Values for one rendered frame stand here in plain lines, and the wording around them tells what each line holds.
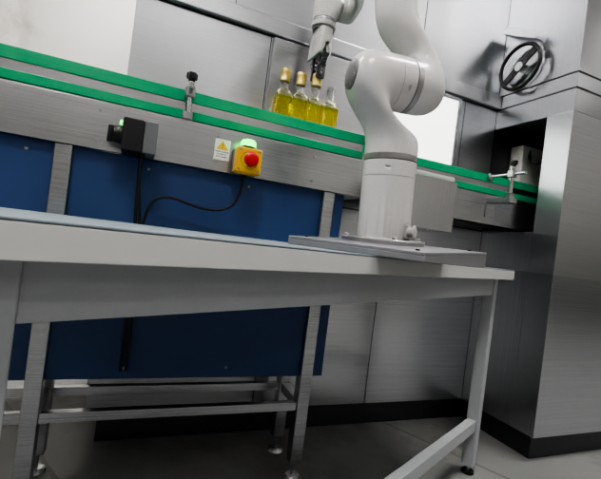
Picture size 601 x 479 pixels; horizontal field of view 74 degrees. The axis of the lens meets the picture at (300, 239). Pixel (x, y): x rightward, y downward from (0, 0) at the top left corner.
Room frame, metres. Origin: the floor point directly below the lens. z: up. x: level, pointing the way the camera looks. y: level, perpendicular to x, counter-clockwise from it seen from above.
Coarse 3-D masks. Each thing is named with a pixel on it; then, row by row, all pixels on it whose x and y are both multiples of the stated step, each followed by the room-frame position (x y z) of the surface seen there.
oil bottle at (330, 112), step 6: (324, 102) 1.39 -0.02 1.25; (330, 102) 1.38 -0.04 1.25; (324, 108) 1.37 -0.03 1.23; (330, 108) 1.38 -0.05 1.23; (336, 108) 1.39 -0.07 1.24; (324, 114) 1.37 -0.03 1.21; (330, 114) 1.38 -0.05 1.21; (336, 114) 1.39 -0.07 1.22; (324, 120) 1.37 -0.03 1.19; (330, 120) 1.38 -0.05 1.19; (336, 120) 1.39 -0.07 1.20; (336, 126) 1.39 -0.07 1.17
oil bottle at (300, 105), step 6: (294, 96) 1.33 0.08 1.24; (300, 96) 1.34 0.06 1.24; (306, 96) 1.35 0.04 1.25; (294, 102) 1.33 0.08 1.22; (300, 102) 1.34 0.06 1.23; (306, 102) 1.34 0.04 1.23; (294, 108) 1.33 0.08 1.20; (300, 108) 1.34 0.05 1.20; (306, 108) 1.35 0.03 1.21; (294, 114) 1.33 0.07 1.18; (300, 114) 1.34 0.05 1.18; (306, 114) 1.35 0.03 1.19
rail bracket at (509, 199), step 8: (512, 160) 1.55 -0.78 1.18; (512, 168) 1.55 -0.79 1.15; (488, 176) 1.65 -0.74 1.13; (496, 176) 1.62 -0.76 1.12; (504, 176) 1.59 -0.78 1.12; (512, 176) 1.54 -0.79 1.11; (512, 184) 1.55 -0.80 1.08; (512, 192) 1.55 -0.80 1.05; (488, 200) 1.63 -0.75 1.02; (496, 200) 1.59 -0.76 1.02; (504, 200) 1.55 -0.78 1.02; (512, 200) 1.54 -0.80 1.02; (488, 208) 1.63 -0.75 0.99; (488, 216) 1.63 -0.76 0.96
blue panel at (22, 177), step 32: (0, 160) 0.94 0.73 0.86; (32, 160) 0.97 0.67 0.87; (96, 160) 1.02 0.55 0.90; (128, 160) 1.05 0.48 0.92; (0, 192) 0.95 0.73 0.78; (32, 192) 0.97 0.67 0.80; (96, 192) 1.02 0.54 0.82; (128, 192) 1.05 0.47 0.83; (160, 192) 1.08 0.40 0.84; (192, 192) 1.11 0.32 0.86; (224, 192) 1.15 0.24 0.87; (256, 192) 1.18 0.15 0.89; (288, 192) 1.22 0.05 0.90; (320, 192) 1.26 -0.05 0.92; (160, 224) 1.09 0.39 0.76; (192, 224) 1.12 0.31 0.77; (224, 224) 1.15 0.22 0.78; (256, 224) 1.19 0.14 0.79; (288, 224) 1.23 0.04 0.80
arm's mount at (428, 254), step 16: (288, 240) 0.86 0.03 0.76; (304, 240) 0.83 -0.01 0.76; (320, 240) 0.80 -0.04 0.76; (336, 240) 0.79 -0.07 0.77; (352, 240) 0.86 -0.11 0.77; (384, 256) 0.70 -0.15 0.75; (400, 256) 0.68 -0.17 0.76; (416, 256) 0.66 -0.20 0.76; (432, 256) 0.67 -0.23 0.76; (448, 256) 0.72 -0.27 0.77; (464, 256) 0.78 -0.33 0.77; (480, 256) 0.86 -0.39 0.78
